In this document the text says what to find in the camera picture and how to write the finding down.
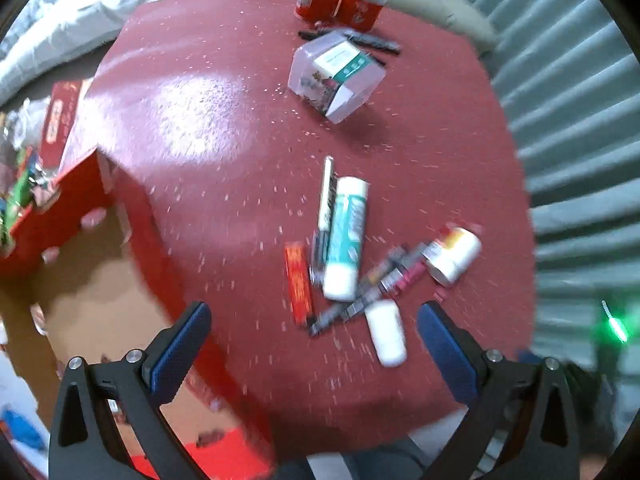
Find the white pen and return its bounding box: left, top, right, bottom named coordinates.
left=311, top=156, right=337, bottom=283

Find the small red box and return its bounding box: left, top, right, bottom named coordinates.
left=284, top=242, right=315, bottom=326

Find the small plain white bottle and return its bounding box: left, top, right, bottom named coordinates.
left=364, top=299, right=407, bottom=367

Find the teal white glue stick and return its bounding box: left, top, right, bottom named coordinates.
left=322, top=176, right=371, bottom=302

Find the white bedding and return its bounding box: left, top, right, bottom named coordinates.
left=0, top=0, right=216, bottom=106

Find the red tin can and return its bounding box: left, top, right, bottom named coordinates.
left=295, top=0, right=345, bottom=23
left=336, top=0, right=388, bottom=31

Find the white teal carton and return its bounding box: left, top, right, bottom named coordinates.
left=315, top=42, right=373, bottom=83

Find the colourful printed carton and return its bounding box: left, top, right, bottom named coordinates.
left=300, top=72, right=346, bottom=111

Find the grey green pillow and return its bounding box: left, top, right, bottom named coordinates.
left=262, top=0, right=501, bottom=51

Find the red pen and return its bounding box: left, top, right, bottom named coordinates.
left=385, top=255, right=428, bottom=298

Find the teal ribbed cushion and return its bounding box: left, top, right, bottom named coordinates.
left=450, top=0, right=640, bottom=411

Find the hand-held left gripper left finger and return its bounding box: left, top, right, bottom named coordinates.
left=47, top=301, right=213, bottom=480

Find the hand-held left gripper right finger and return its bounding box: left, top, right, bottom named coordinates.
left=416, top=301, right=583, bottom=480

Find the white bottle orange label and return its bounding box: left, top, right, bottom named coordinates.
left=421, top=225, right=482, bottom=287

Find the clear plastic box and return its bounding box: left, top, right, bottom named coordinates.
left=287, top=30, right=387, bottom=125

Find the red cardboard box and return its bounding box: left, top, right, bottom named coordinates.
left=0, top=105, right=61, bottom=256

